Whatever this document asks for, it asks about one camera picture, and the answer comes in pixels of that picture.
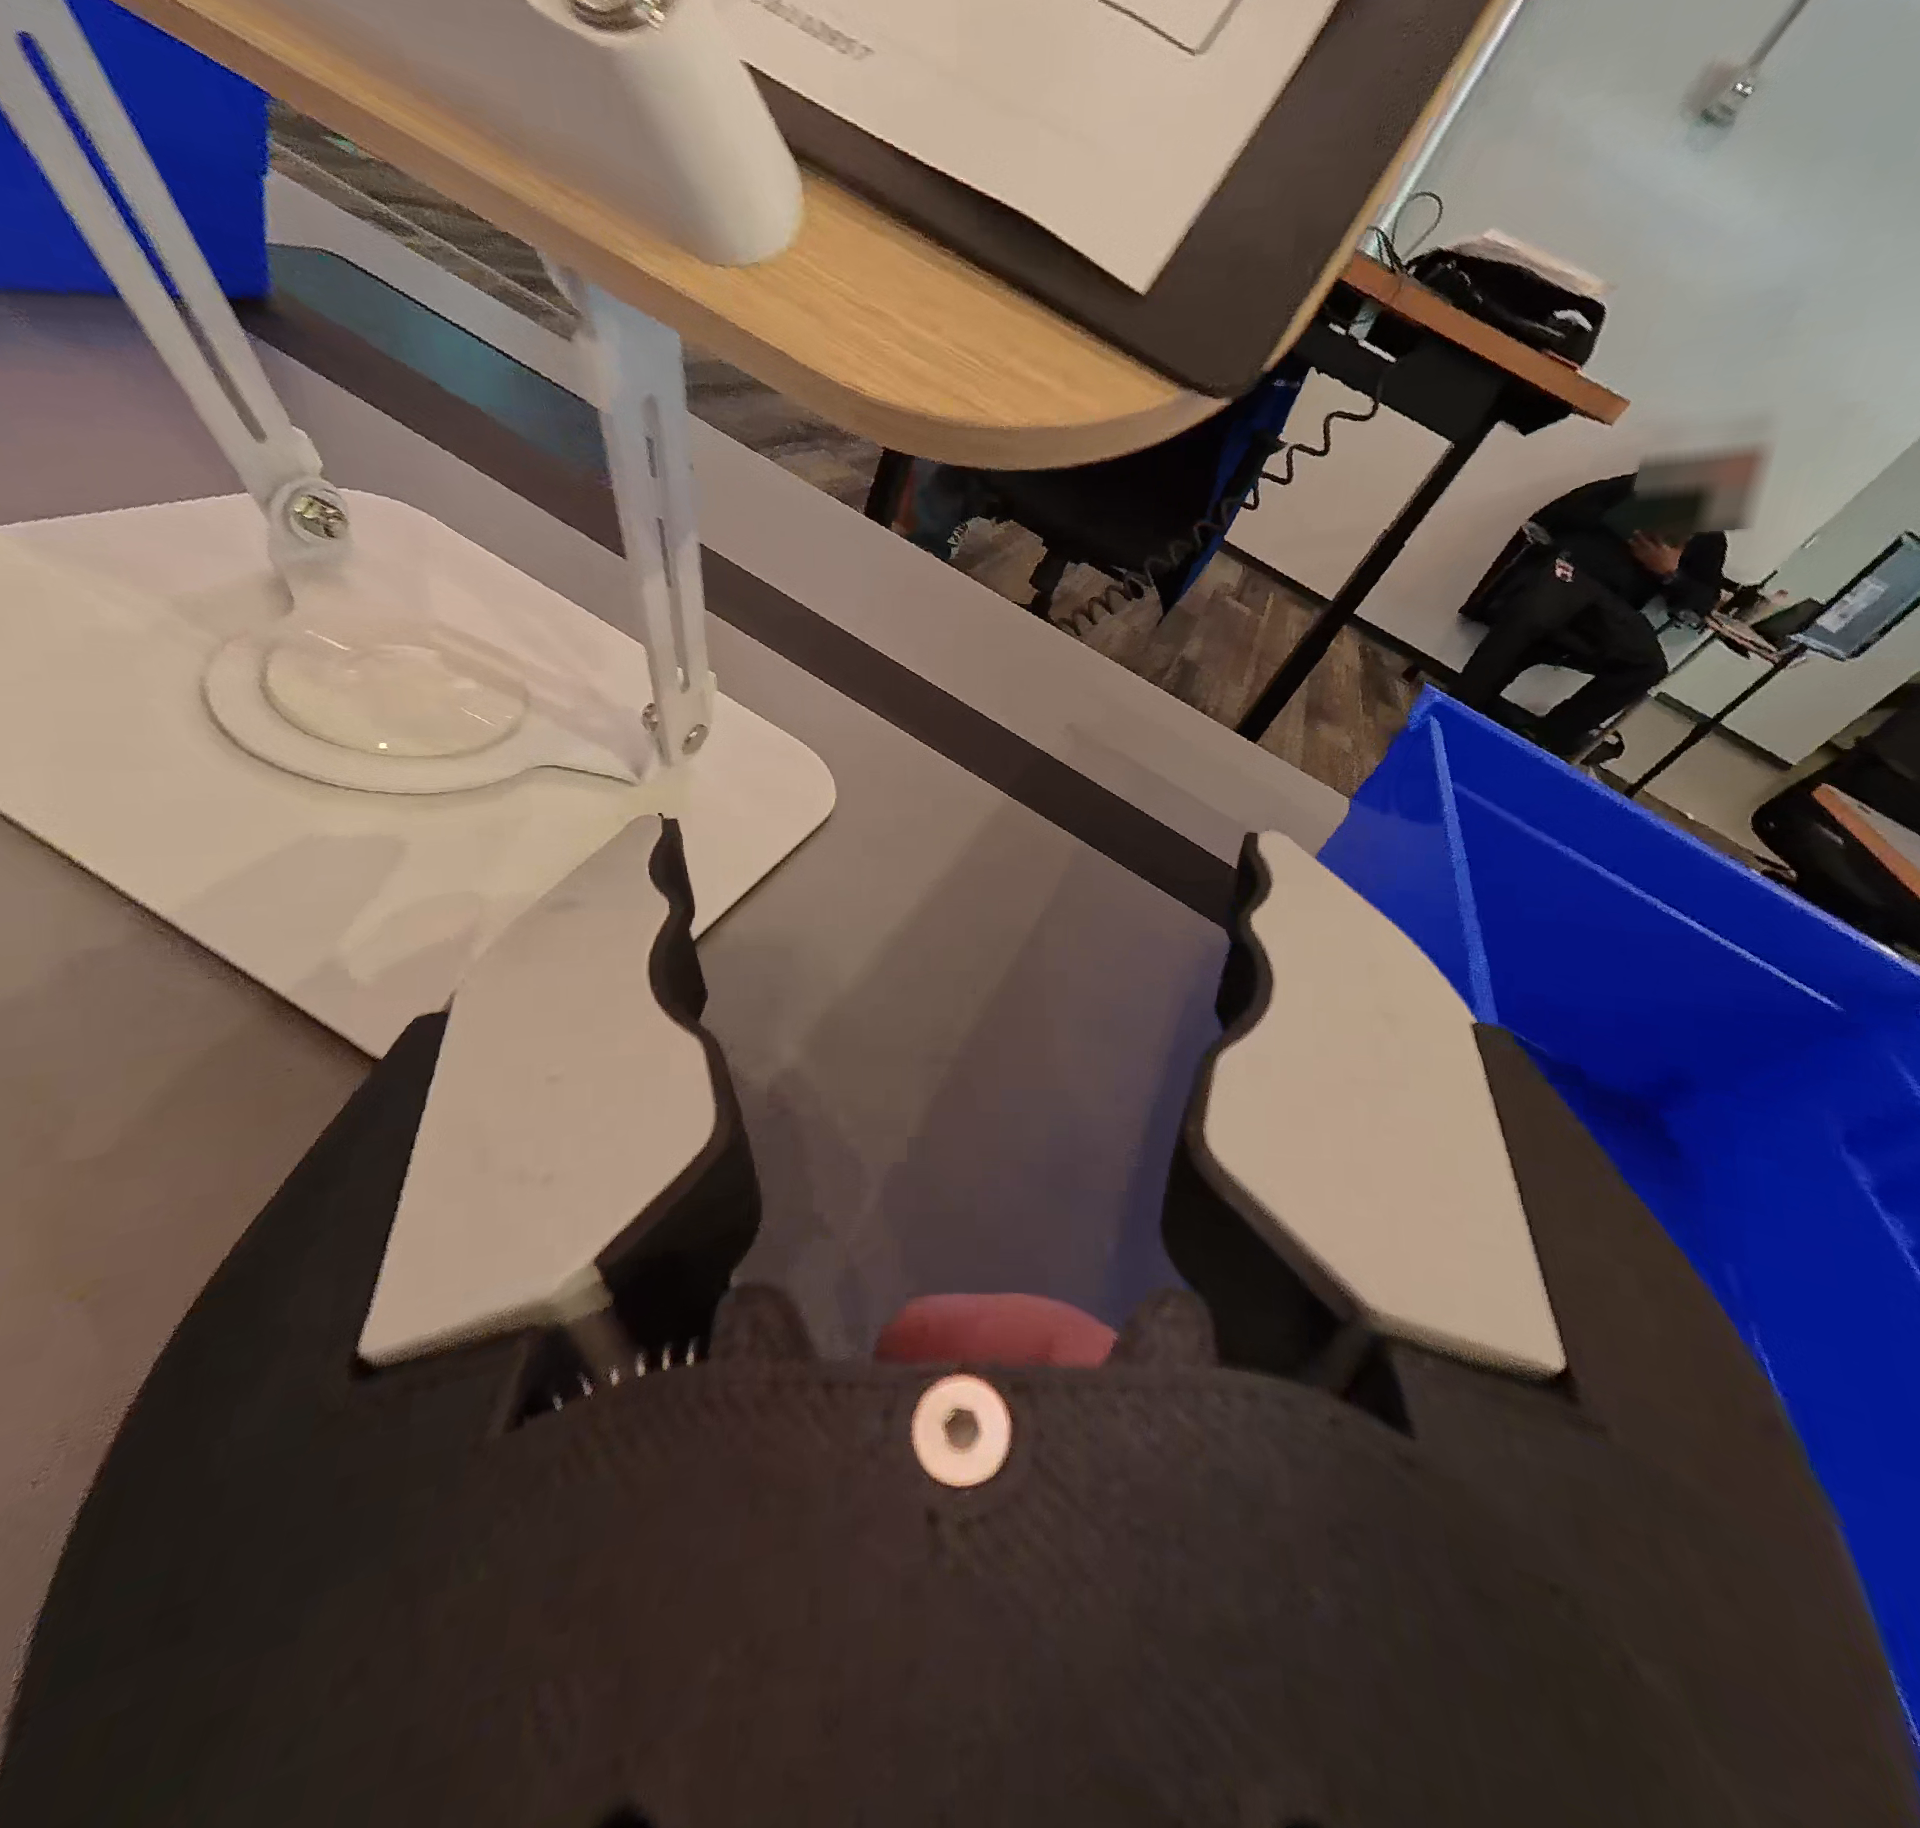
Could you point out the small monitor screen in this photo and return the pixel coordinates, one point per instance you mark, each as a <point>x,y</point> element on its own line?
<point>1868,604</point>

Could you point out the blue storage crate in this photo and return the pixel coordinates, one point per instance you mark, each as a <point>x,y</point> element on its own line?
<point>1253,433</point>

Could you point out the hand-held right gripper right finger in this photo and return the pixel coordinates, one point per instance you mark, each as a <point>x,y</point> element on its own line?
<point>1380,1121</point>

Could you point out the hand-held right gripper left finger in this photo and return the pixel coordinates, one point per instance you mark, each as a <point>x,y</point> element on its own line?
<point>555,1108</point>

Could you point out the white metal stand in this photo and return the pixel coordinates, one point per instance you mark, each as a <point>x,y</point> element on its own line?
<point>151,808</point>

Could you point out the grey wall conduit box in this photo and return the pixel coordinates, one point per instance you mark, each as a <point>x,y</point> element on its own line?
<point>1725,95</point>

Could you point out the light wooden board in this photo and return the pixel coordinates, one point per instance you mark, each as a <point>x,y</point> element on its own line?
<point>928,344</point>

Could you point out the blue plastic bin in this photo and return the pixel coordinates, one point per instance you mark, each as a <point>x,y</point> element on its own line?
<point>234,163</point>
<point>1651,958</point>

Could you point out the black bag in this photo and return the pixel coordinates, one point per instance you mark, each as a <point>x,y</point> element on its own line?
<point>1508,301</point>

